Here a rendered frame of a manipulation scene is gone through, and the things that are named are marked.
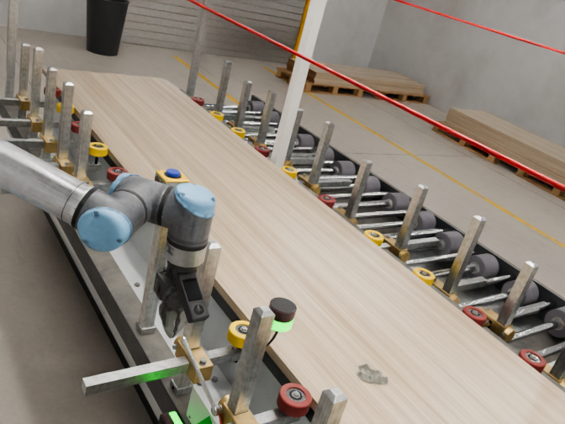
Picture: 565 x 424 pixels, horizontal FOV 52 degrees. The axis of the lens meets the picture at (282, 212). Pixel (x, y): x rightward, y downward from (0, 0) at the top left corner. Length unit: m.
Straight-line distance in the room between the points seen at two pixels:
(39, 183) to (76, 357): 1.68
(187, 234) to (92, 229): 0.21
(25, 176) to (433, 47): 9.66
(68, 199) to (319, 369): 0.76
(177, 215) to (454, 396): 0.87
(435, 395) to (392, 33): 10.01
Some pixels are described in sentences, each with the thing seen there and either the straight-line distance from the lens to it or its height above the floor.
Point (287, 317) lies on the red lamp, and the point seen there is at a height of 1.14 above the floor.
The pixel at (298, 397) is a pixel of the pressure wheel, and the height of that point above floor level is 0.91.
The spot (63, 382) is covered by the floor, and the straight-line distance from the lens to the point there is 2.67.
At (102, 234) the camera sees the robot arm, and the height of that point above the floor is 1.27.
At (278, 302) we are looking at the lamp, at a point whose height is 1.15.
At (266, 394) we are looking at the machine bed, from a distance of 1.66.
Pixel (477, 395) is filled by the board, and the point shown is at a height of 0.90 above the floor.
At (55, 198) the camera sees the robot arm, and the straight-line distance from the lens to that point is 1.17.
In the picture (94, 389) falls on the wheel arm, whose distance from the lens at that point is 1.45.
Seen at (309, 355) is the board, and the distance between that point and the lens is 1.55.
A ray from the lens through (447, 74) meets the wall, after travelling 10.24.
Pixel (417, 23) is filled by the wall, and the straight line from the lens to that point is 10.89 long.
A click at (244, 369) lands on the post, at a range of 1.30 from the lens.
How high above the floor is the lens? 1.83
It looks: 24 degrees down
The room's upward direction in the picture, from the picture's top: 15 degrees clockwise
